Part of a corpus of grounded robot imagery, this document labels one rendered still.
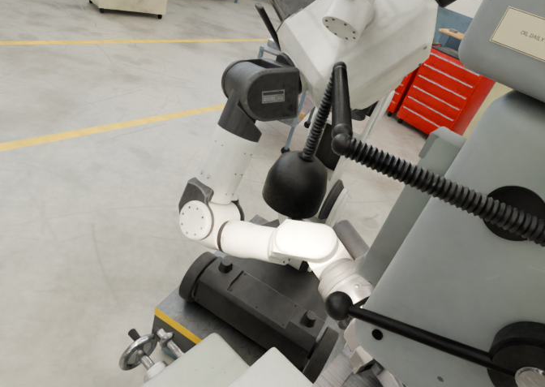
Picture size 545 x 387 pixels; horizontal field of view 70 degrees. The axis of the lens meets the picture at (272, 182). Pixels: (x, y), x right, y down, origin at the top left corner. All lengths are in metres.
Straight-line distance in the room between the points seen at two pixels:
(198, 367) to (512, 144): 0.93
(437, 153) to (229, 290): 1.12
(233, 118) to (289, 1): 0.24
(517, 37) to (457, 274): 0.19
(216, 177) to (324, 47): 0.31
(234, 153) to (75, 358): 1.40
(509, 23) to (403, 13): 0.47
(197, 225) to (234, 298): 0.70
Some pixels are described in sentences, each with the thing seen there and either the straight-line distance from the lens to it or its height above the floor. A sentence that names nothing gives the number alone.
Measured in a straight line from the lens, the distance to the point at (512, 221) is 0.25.
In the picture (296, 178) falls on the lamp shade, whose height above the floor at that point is 1.46.
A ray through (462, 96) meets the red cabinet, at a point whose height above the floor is 0.67.
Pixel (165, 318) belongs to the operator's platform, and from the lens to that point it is 1.60.
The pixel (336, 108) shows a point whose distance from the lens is 0.29.
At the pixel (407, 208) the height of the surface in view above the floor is 1.46.
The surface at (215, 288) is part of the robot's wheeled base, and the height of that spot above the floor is 0.58.
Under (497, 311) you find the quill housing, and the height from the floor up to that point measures 1.47.
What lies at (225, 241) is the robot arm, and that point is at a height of 1.16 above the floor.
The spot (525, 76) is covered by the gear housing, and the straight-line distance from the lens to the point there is 0.31.
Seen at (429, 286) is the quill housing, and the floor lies 1.45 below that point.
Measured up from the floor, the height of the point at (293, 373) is 0.85.
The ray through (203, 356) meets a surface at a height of 0.73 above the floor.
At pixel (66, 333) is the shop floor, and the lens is 2.04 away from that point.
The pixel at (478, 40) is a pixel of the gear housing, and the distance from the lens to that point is 0.32.
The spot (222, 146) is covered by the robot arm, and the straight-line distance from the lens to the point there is 0.76.
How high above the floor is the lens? 1.68
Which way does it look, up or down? 32 degrees down
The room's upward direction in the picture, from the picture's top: 19 degrees clockwise
